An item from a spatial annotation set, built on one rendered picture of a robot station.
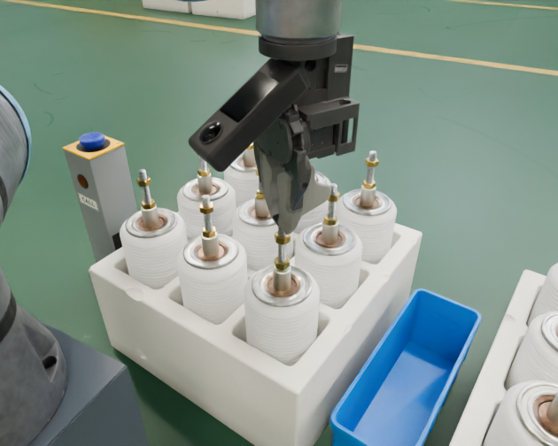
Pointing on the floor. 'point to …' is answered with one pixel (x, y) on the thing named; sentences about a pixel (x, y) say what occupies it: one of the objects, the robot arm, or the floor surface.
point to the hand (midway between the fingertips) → (279, 223)
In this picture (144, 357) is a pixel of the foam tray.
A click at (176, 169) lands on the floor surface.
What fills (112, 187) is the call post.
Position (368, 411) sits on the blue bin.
